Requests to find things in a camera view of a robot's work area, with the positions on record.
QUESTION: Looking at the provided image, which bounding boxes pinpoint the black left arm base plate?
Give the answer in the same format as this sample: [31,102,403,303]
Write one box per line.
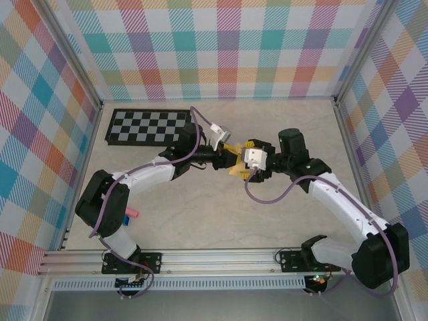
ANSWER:
[102,252,163,275]

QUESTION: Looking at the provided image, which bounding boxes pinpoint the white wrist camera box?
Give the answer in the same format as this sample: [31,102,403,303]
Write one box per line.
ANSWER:
[209,122,233,150]
[241,148,269,171]

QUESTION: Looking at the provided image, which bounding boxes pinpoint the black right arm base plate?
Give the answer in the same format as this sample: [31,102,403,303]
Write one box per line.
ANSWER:
[279,250,341,274]

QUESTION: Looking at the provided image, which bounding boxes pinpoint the slotted grey cable duct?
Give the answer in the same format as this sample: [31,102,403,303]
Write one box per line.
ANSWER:
[51,279,307,291]

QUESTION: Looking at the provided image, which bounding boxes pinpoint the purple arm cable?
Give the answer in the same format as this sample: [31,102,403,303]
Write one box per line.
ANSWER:
[89,106,215,300]
[244,167,399,298]

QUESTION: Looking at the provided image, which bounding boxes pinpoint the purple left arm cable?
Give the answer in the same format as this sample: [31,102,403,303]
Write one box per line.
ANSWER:
[89,106,215,300]

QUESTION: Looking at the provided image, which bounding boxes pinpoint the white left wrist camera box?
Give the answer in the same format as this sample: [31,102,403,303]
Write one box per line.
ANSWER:
[209,122,233,150]

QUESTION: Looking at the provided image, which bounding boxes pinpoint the grey metal panel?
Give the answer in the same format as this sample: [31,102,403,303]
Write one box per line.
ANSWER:
[43,289,402,321]

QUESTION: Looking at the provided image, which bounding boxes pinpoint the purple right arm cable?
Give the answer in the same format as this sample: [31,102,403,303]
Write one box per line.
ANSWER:
[244,167,399,298]

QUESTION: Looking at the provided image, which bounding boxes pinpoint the black grey chessboard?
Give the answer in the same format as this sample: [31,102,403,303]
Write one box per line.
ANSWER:
[104,108,192,148]

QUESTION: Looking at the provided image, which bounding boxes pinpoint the aluminium frame post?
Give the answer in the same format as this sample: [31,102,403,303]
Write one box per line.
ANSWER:
[39,0,104,108]
[333,0,399,106]

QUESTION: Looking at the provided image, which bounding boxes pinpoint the wide aluminium base rail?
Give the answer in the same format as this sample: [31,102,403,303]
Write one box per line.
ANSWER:
[36,247,407,277]

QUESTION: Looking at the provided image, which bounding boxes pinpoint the aluminium side rail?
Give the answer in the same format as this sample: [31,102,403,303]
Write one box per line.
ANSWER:
[333,100,384,248]
[58,103,104,251]

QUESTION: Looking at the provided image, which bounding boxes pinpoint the small green circuit board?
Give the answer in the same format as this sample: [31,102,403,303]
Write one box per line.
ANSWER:
[115,274,147,289]
[306,274,328,287]

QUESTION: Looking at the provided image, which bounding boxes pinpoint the yellow paper box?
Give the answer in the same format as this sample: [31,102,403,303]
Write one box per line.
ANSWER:
[224,142,255,178]

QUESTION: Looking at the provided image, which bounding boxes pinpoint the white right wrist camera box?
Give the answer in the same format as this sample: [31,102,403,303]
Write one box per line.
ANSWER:
[241,148,269,171]

